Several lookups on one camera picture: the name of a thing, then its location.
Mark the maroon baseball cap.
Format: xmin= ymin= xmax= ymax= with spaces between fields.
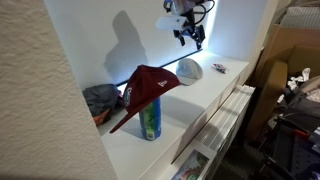
xmin=109 ymin=64 xmax=181 ymax=134

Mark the brown cardboard box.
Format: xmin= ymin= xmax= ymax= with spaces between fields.
xmin=256 ymin=23 xmax=320 ymax=79

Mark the white crumpled cloth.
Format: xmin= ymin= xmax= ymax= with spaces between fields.
xmin=287 ymin=67 xmax=312 ymax=91

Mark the light grey baseball cap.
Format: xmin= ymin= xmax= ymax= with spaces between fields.
xmin=175 ymin=57 xmax=204 ymax=87

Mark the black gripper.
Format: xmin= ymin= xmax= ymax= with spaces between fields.
xmin=172 ymin=8 xmax=207 ymax=51

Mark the grey crumpled cloth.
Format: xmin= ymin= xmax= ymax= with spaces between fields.
xmin=81 ymin=83 xmax=126 ymax=127

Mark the black window blind bar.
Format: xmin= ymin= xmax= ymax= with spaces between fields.
xmin=114 ymin=48 xmax=204 ymax=87

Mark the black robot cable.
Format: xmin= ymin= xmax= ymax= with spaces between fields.
xmin=192 ymin=0 xmax=216 ymax=25

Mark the white slatted radiator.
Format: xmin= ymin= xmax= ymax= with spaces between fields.
xmin=191 ymin=84 xmax=256 ymax=180

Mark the grey striped panel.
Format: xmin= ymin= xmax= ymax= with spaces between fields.
xmin=279 ymin=5 xmax=320 ymax=30

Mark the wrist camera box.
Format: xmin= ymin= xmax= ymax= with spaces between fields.
xmin=155 ymin=16 xmax=189 ymax=32

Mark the white glue bottle red tip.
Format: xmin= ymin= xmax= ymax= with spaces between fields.
xmin=212 ymin=62 xmax=230 ymax=75

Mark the green blue drink can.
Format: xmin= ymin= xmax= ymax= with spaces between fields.
xmin=139 ymin=96 xmax=163 ymax=142

